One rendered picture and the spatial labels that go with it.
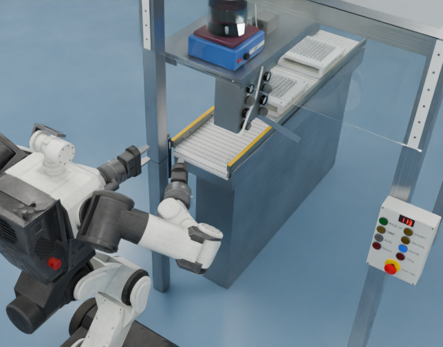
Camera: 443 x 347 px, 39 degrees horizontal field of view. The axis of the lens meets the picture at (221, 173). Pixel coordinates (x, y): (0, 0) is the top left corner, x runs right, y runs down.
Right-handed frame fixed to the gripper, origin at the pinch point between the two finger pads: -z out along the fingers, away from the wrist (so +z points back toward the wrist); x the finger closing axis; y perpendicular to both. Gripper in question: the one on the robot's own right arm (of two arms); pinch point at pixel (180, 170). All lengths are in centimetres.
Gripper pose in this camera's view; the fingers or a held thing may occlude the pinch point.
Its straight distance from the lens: 218.8
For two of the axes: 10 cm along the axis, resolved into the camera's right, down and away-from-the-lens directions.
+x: -0.4, 7.7, 6.3
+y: 10.0, 0.5, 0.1
